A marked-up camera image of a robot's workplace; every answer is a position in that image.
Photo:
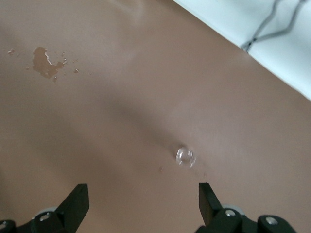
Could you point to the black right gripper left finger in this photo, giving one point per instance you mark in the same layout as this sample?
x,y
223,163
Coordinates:
x,y
65,211

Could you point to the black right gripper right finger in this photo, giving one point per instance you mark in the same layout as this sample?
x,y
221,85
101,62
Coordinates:
x,y
218,218

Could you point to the clear glass measuring beaker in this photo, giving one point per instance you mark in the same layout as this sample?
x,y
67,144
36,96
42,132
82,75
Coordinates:
x,y
185,156

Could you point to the brown table mat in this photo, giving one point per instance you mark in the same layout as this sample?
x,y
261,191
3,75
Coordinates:
x,y
121,121

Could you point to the spilled liquid puddle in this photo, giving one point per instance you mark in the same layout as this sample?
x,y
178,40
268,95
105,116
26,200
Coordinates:
x,y
40,63

